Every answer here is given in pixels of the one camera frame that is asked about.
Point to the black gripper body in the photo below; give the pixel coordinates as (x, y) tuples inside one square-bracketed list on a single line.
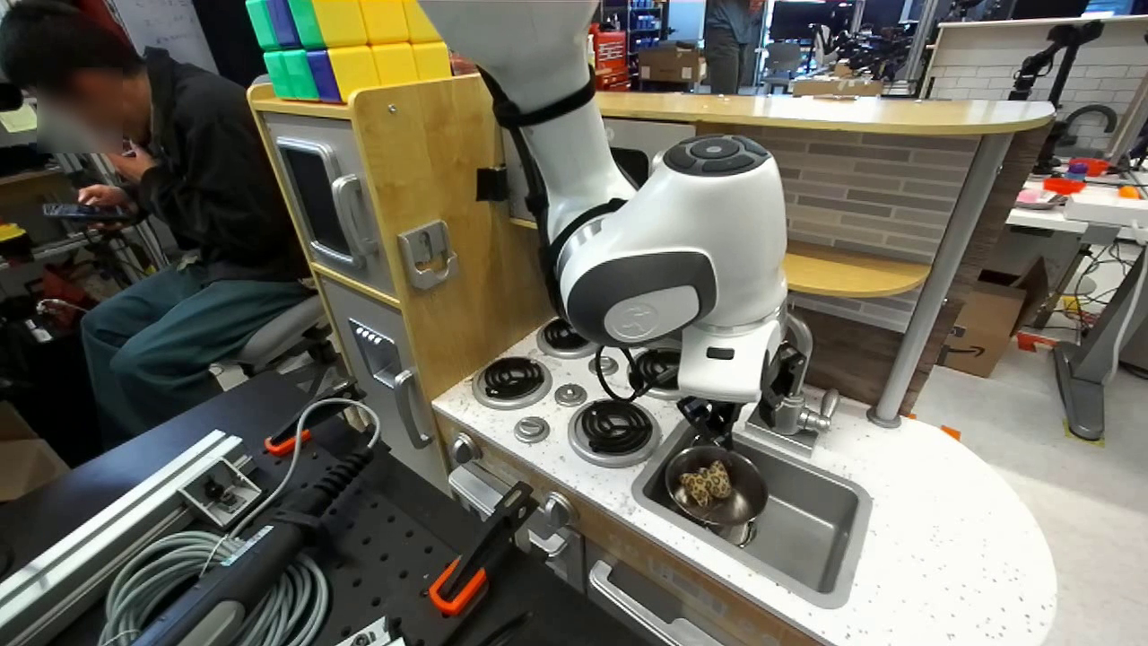
[(710, 413)]

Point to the small tan stuffed animal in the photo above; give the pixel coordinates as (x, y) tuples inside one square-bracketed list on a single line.
[(704, 486)]

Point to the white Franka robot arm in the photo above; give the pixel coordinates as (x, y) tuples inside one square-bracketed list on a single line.
[(704, 227)]

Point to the small steel pot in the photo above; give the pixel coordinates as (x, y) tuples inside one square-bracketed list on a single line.
[(746, 486)]

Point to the grey toy faucet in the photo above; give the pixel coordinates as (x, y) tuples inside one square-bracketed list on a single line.
[(809, 413)]

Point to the steel toy sink basin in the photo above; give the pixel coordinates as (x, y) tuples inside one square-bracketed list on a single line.
[(820, 525)]

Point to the grey round stove knob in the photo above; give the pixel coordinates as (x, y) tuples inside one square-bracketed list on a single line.
[(571, 393), (531, 427)]

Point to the grey knob on kitchen face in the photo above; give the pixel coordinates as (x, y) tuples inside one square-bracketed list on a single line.
[(460, 448)]

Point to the wooden toy play kitchen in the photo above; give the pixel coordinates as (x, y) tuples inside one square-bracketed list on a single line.
[(956, 538)]

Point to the brown cardboard box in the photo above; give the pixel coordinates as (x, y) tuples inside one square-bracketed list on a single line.
[(989, 317)]

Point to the silver metal hook plate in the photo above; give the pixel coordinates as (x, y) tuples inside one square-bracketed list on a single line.
[(428, 252)]

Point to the standing person in dark clothes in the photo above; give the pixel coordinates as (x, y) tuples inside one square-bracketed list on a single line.
[(734, 39)]

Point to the red canister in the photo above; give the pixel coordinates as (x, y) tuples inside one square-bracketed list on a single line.
[(611, 56)]

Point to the grey desk leg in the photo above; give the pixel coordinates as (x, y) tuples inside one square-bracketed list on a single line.
[(1095, 361)]

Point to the small orange tipped clamp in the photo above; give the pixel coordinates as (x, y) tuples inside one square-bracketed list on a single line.
[(289, 441)]

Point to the white cluttered desk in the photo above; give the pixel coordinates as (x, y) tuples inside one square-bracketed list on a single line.
[(1077, 210)]

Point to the grey office chair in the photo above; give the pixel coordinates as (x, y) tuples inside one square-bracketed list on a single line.
[(274, 335)]

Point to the yellow plastic storage bin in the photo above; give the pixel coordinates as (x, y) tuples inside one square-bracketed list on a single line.
[(356, 70), (386, 19), (433, 57), (341, 19), (418, 17), (400, 63)]

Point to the tile pattern board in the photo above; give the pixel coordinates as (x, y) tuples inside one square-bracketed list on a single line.
[(991, 57)]

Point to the black tripod stand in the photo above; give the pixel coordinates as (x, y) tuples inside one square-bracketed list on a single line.
[(1051, 56)]

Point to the green plastic storage bin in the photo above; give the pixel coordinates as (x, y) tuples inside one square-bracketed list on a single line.
[(257, 19), (302, 19), (269, 73), (292, 73)]

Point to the seated person in black hoodie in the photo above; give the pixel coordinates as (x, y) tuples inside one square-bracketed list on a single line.
[(203, 180)]

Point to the aluminium extrusion profile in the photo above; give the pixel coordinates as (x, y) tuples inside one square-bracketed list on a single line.
[(107, 515)]

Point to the grey metal mounting bracket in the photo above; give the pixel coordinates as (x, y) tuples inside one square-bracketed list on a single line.
[(551, 525)]

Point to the small black bracket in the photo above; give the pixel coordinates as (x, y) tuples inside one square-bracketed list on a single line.
[(489, 185)]

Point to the small metal bracket plate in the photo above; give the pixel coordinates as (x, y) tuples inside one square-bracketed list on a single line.
[(219, 488)]

